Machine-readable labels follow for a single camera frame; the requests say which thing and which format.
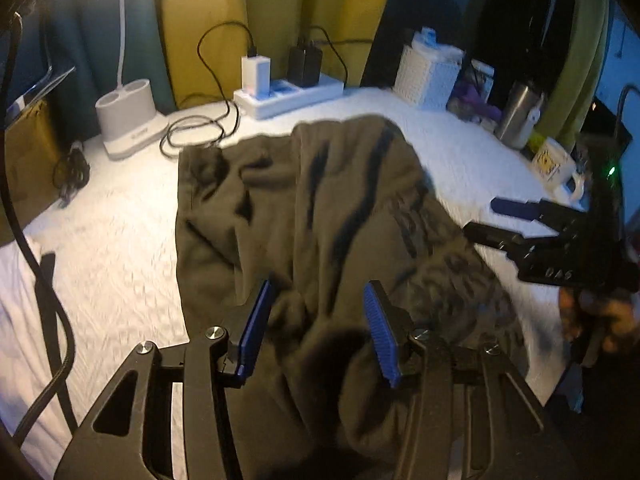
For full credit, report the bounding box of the clear storage jar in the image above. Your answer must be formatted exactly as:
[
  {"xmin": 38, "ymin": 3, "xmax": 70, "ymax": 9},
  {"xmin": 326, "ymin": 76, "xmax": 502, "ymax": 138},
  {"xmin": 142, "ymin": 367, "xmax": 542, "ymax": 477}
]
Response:
[{"xmin": 467, "ymin": 59, "xmax": 496, "ymax": 103}]

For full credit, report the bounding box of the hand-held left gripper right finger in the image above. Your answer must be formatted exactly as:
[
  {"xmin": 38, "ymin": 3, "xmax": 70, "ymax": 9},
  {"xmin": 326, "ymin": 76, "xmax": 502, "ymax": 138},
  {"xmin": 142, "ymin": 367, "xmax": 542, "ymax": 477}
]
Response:
[{"xmin": 362, "ymin": 280, "xmax": 581, "ymax": 480}]

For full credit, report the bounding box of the person's right hand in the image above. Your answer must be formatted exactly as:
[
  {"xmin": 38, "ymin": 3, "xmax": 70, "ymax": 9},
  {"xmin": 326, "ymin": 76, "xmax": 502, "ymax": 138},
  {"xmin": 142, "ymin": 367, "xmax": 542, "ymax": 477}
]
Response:
[{"xmin": 557, "ymin": 285, "xmax": 640, "ymax": 366}]

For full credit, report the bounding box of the black braided cable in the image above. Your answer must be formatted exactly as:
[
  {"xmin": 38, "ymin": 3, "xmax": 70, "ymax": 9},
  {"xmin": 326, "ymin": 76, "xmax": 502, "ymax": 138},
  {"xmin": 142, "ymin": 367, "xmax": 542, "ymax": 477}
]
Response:
[
  {"xmin": 0, "ymin": 10, "xmax": 76, "ymax": 446},
  {"xmin": 611, "ymin": 84, "xmax": 637, "ymax": 161}
]

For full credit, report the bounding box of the white desk lamp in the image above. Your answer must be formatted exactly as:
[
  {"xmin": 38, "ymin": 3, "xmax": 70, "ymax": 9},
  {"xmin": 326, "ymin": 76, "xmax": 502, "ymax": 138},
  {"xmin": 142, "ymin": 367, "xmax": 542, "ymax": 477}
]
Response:
[{"xmin": 85, "ymin": 0, "xmax": 170, "ymax": 162}]

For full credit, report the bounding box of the purple soft item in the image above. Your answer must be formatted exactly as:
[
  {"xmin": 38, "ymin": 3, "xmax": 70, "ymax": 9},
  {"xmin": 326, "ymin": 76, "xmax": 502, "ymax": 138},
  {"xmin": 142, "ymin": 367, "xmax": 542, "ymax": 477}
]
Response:
[{"xmin": 447, "ymin": 72, "xmax": 501, "ymax": 123}]

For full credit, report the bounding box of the cardboard box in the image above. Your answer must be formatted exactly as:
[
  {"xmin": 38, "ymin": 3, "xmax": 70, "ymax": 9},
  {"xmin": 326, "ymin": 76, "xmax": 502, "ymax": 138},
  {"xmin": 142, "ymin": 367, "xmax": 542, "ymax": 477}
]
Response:
[{"xmin": 0, "ymin": 97, "xmax": 61, "ymax": 246}]

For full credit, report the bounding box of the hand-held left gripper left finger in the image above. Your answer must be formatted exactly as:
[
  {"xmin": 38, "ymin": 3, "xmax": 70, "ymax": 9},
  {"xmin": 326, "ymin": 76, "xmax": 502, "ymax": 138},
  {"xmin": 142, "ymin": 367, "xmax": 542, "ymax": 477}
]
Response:
[{"xmin": 54, "ymin": 279, "xmax": 275, "ymax": 480}]

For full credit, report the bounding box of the olive green curtain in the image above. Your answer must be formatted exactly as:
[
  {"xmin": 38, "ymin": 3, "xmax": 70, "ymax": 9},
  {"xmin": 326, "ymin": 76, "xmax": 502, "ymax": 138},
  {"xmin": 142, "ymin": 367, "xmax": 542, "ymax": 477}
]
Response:
[{"xmin": 537, "ymin": 0, "xmax": 611, "ymax": 146}]

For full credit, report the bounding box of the black charger cable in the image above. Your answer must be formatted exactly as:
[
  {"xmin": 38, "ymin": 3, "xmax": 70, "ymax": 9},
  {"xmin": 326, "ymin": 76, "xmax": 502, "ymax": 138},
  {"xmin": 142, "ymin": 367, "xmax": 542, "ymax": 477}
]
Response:
[
  {"xmin": 160, "ymin": 22, "xmax": 258, "ymax": 153},
  {"xmin": 300, "ymin": 25, "xmax": 373, "ymax": 86}
]

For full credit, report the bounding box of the steel thermos tumbler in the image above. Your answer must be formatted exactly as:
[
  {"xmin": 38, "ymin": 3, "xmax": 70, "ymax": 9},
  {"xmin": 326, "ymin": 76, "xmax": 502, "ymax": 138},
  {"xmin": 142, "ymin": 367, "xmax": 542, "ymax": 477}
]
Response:
[{"xmin": 495, "ymin": 80, "xmax": 546, "ymax": 150}]

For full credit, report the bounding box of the olive green garment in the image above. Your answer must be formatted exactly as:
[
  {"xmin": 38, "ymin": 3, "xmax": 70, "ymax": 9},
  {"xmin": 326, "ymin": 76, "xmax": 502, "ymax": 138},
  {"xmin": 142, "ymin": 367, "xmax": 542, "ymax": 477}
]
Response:
[{"xmin": 174, "ymin": 115, "xmax": 528, "ymax": 480}]

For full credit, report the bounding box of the white mug with yellow print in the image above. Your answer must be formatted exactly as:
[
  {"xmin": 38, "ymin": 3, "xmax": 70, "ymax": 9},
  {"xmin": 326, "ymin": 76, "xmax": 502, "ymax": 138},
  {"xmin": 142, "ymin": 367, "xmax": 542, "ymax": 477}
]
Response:
[{"xmin": 530, "ymin": 136, "xmax": 586, "ymax": 201}]

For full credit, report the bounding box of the coiled black cable bundle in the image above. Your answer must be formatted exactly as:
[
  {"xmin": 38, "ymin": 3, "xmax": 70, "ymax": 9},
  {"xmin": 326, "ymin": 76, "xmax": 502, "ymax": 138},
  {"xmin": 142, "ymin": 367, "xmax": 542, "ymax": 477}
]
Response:
[{"xmin": 52, "ymin": 141, "xmax": 92, "ymax": 208}]

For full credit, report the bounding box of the white charger adapter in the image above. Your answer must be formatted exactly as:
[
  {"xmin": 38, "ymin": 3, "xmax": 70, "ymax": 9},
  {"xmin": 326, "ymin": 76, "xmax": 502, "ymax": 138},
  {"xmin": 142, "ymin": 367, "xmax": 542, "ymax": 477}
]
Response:
[{"xmin": 241, "ymin": 55, "xmax": 272, "ymax": 97}]

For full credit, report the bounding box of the white power strip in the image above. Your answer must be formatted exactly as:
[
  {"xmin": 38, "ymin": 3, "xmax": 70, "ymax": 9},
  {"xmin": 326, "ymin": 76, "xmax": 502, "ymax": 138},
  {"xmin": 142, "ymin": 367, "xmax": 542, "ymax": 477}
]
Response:
[{"xmin": 233, "ymin": 72, "xmax": 346, "ymax": 121}]

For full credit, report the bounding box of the black tablet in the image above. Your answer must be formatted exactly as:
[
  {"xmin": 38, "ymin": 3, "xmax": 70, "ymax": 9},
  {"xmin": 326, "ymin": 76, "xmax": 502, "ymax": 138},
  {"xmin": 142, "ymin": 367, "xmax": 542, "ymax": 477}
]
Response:
[{"xmin": 7, "ymin": 65, "xmax": 76, "ymax": 113}]

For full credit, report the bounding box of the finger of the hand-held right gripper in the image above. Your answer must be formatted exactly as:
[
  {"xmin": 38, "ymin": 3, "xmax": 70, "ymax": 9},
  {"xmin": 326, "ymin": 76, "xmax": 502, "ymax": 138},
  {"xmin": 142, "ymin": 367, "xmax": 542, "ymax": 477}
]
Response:
[
  {"xmin": 491, "ymin": 196, "xmax": 588, "ymax": 233},
  {"xmin": 462, "ymin": 221, "xmax": 561, "ymax": 271}
]

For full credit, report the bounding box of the white woven basket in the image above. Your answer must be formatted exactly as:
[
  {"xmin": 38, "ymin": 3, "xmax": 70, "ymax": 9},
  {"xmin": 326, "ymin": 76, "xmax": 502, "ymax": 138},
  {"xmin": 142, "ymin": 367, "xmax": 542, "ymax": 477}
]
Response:
[{"xmin": 392, "ymin": 27, "xmax": 465, "ymax": 111}]

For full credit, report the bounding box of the black charger adapter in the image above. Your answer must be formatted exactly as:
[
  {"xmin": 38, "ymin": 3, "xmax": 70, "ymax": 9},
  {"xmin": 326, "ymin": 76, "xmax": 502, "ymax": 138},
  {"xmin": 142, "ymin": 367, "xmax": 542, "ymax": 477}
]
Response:
[{"xmin": 288, "ymin": 40, "xmax": 322, "ymax": 87}]

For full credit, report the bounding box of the dark teal curtain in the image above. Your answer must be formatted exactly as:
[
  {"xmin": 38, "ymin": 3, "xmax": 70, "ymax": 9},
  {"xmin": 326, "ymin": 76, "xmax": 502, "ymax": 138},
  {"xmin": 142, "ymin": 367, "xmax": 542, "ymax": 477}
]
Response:
[{"xmin": 30, "ymin": 0, "xmax": 176, "ymax": 141}]

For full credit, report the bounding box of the yellow curtain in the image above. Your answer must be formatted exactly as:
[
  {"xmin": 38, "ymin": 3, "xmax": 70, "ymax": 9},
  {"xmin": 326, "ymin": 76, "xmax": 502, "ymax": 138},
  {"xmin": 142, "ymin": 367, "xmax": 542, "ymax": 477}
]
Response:
[{"xmin": 157, "ymin": 0, "xmax": 398, "ymax": 111}]

